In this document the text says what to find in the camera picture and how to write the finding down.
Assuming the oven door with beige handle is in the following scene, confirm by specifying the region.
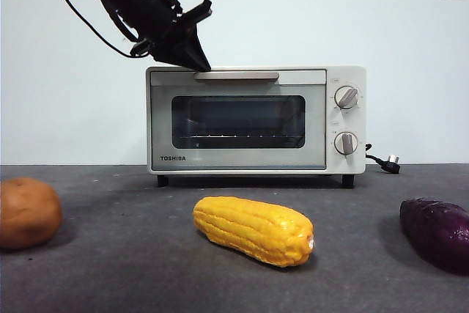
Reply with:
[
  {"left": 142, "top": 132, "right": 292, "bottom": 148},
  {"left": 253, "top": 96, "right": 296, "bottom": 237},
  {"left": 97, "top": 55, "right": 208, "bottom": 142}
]
[{"left": 149, "top": 69, "right": 328, "bottom": 172}]

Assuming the purple eggplant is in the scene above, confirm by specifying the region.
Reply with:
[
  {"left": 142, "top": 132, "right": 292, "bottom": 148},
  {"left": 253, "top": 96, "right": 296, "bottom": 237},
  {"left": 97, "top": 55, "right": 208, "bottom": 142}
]
[{"left": 399, "top": 197, "right": 469, "bottom": 276}]

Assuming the larger beige oven knob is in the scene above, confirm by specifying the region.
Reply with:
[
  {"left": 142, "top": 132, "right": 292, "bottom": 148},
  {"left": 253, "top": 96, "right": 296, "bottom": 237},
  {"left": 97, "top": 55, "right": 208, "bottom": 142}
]
[{"left": 335, "top": 86, "right": 361, "bottom": 111}]

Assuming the white Toshiba toaster oven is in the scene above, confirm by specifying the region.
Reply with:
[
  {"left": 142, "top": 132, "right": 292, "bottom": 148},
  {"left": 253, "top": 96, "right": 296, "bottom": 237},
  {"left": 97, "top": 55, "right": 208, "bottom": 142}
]
[{"left": 145, "top": 65, "right": 367, "bottom": 189}]

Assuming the smaller beige oven knob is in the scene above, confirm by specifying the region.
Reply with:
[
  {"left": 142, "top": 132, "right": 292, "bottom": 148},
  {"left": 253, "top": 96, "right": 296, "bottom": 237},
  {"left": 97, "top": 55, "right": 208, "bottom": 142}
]
[{"left": 333, "top": 131, "right": 360, "bottom": 156}]

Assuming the yellow corn cob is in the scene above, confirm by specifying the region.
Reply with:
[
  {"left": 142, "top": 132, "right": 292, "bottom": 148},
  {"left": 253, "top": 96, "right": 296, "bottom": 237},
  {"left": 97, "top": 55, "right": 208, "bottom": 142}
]
[{"left": 193, "top": 196, "right": 315, "bottom": 268}]

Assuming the brown potato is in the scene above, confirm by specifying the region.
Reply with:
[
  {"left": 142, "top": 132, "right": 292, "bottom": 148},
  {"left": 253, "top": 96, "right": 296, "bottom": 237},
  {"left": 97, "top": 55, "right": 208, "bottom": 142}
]
[{"left": 0, "top": 177, "right": 63, "bottom": 249}]

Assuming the metal wire oven rack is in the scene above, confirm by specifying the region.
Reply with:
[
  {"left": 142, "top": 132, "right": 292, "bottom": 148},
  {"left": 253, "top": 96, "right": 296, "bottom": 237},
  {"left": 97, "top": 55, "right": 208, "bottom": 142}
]
[{"left": 181, "top": 132, "right": 298, "bottom": 144}]

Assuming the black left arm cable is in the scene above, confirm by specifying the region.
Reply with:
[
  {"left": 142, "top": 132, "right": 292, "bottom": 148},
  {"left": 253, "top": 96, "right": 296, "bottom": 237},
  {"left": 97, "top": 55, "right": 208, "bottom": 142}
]
[{"left": 38, "top": 0, "right": 148, "bottom": 59}]

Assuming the black power cord with plug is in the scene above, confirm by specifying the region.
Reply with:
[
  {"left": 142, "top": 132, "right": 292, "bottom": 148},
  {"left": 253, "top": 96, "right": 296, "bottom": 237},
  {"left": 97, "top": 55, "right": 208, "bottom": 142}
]
[{"left": 363, "top": 143, "right": 402, "bottom": 174}]

